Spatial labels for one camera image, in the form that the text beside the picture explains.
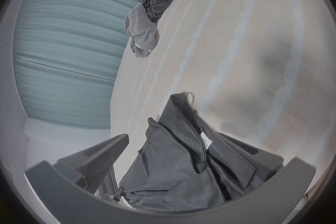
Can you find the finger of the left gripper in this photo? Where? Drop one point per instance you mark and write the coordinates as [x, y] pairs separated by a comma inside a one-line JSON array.
[[118, 193]]

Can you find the black T-shirt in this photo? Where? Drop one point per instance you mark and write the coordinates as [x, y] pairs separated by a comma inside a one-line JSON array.
[[178, 165]]

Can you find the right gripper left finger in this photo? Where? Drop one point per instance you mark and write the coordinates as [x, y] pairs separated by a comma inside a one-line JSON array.
[[99, 162]]

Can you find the blue-green curtain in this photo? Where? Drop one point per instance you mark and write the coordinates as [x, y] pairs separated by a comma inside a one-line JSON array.
[[73, 47]]

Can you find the grey garment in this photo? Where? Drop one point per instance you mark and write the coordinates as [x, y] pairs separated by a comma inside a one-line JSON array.
[[140, 31]]

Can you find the bed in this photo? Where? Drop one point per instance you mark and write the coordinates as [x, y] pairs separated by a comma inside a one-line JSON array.
[[236, 47]]

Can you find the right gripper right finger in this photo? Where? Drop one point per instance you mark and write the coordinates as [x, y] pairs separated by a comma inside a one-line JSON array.
[[259, 162]]

